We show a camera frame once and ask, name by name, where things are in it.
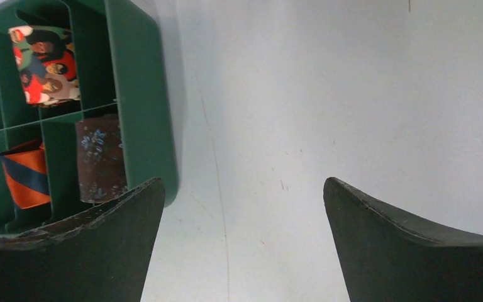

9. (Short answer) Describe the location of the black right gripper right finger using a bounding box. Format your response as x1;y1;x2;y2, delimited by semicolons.
323;177;483;301

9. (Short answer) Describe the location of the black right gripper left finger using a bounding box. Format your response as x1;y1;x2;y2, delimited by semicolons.
0;178;165;301

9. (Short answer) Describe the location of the orange navy striped tie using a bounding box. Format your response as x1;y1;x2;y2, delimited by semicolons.
0;139;51;210

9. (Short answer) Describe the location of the green compartment organizer tray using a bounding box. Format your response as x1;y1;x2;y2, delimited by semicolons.
0;1;178;237

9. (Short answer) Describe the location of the brown patterned rolled tie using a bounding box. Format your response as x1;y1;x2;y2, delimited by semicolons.
75;114;128;204

